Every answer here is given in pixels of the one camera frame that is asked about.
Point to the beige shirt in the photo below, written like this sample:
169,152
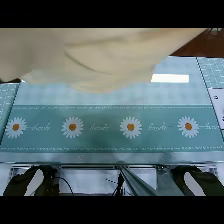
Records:
100,60

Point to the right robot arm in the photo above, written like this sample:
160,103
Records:
206,181

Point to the silver frame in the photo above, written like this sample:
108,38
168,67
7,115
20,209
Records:
140,183

